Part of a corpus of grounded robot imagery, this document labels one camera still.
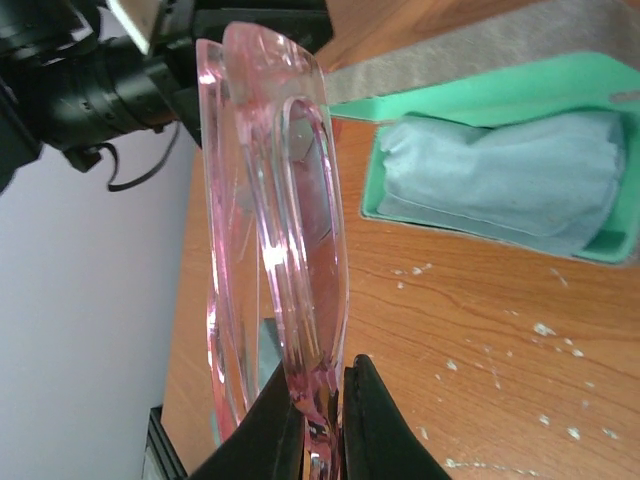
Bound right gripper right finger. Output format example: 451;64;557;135
342;354;449;480

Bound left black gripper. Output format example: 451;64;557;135
1;1;333;173

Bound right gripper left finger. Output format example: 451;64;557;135
189;366;304;480

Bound red transparent glasses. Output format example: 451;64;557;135
196;22;349;479

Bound blue cleaning cloth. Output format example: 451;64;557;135
378;111;626;256

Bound grey green-lined glasses case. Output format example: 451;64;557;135
326;1;639;265

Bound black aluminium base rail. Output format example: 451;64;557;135
141;406;188;480

